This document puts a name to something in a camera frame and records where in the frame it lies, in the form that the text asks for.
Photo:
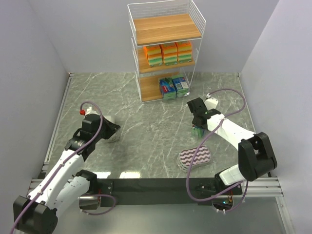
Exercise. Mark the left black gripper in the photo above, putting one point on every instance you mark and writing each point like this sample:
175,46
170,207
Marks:
111,129

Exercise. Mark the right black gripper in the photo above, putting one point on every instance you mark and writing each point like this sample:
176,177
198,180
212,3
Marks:
198,122

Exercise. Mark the blue green sponge pack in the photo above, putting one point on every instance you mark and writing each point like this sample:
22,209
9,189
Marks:
167,88
181,85

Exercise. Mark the orange sponge pack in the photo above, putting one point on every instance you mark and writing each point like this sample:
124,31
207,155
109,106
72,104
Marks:
169,53
153,55
184,51

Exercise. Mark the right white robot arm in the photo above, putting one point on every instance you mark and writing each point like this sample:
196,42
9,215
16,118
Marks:
255,152

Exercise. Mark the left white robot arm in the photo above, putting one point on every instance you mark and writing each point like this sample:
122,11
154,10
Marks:
39,211

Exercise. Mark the purple wavy sponge pack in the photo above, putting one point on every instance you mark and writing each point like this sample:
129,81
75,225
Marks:
202,157

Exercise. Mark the black front base bar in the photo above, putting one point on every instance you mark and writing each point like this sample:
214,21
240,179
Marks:
159,191

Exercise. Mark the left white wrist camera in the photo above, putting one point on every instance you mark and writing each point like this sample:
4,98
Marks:
89,111

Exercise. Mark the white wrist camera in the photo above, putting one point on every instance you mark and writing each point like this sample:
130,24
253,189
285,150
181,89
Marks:
210,102
89,111

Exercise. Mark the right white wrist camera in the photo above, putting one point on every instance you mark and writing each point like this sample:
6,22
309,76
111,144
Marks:
210,102

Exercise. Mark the white wire wooden shelf rack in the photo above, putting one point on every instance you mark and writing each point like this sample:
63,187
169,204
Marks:
156,23

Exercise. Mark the aluminium frame rail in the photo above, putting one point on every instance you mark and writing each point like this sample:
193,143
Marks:
152,135

